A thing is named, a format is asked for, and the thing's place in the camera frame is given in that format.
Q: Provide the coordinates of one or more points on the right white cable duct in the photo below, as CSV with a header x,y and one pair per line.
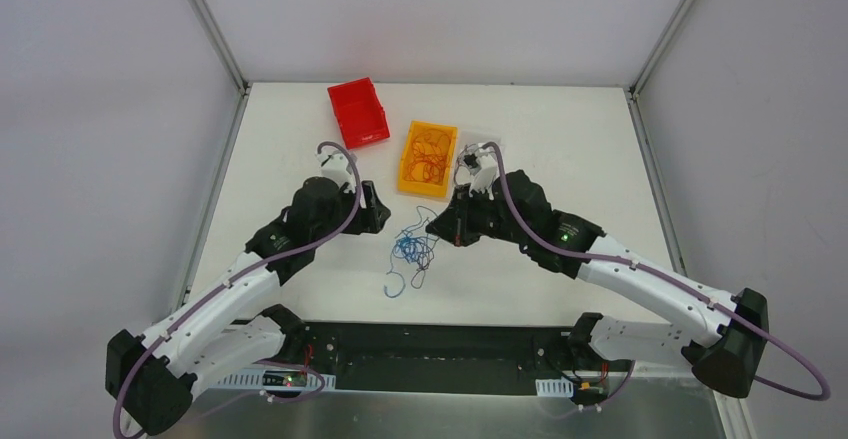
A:
x,y
556,388

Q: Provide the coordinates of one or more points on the left white cable duct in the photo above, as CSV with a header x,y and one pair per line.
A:
x,y
276,380

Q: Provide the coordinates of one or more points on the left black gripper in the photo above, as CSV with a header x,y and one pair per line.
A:
x,y
370,209

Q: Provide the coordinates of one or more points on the red plastic bin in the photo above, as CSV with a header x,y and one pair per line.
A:
x,y
359,114

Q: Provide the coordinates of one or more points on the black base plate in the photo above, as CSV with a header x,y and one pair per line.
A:
x,y
429,358

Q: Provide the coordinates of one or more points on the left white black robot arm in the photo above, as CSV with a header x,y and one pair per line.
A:
x,y
156,376

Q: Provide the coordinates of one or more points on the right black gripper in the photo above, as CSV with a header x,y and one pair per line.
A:
x,y
460,220

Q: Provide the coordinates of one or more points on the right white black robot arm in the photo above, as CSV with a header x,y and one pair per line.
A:
x,y
703,327

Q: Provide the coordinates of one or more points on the yellow plastic bin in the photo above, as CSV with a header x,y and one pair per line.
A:
x,y
427,159

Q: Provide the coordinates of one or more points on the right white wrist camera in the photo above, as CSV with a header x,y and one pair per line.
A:
x,y
478,170

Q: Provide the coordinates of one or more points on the white cable duct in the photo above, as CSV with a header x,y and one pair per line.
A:
x,y
276,380
556,388

